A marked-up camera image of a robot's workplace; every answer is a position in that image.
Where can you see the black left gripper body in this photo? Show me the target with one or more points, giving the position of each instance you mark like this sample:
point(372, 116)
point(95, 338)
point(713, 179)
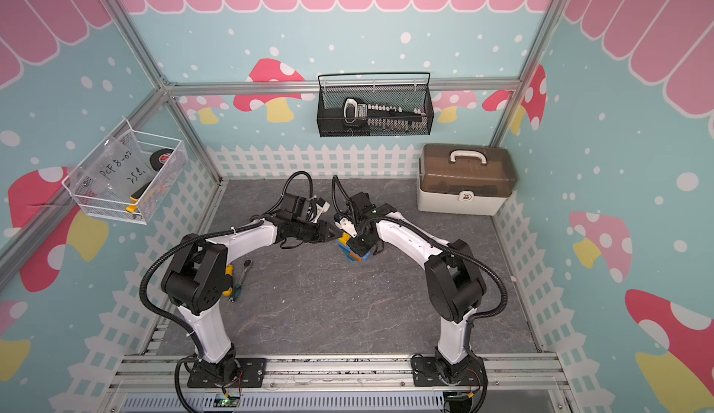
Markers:
point(306, 230)

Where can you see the white wire wall basket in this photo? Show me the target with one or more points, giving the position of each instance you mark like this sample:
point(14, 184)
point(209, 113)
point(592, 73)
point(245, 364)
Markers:
point(115, 181)

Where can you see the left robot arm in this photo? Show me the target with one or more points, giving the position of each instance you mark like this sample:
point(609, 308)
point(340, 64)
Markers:
point(186, 283)

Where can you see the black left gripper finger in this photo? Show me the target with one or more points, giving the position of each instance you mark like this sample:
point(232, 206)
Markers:
point(329, 228)
point(326, 238)

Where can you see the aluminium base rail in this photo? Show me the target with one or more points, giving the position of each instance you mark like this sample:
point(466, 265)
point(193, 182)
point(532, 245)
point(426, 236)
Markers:
point(349, 383)

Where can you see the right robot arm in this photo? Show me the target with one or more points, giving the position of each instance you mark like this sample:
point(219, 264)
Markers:
point(461, 288)

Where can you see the yellow lego brick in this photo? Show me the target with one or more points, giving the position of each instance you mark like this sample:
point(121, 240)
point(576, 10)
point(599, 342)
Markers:
point(344, 239)

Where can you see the black tape roll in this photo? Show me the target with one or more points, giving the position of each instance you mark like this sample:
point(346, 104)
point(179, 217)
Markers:
point(160, 157)

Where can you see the black wire wall basket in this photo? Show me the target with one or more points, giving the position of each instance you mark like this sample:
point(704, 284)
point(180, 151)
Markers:
point(409, 90)

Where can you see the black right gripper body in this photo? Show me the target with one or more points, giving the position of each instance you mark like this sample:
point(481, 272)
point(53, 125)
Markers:
point(360, 245)

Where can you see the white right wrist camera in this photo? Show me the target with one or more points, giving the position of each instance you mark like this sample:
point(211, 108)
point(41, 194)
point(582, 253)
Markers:
point(348, 227)

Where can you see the white storage box brown lid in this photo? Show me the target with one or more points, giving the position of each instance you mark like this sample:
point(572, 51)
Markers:
point(464, 179)

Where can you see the socket set tool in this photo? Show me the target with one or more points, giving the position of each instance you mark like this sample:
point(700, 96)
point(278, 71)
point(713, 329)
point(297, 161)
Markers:
point(376, 118)

